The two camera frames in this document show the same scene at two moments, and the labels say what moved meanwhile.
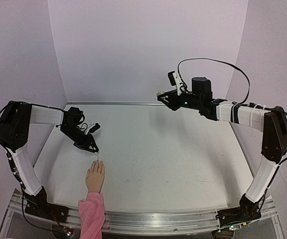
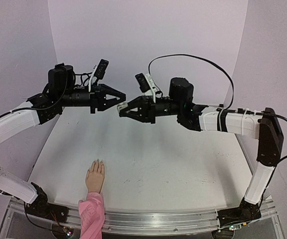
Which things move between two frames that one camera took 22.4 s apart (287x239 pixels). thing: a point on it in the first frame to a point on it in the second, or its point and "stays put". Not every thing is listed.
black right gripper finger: (168, 94) to (140, 102)
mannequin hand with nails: (95, 177) stays put
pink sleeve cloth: (91, 216) stays put
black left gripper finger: (92, 142) to (104, 88)
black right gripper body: (174, 100) to (152, 109)
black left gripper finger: (91, 149) to (109, 103)
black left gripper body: (72, 133) to (69, 100)
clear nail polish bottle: (160, 92) to (121, 106)
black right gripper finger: (169, 104) to (146, 116)
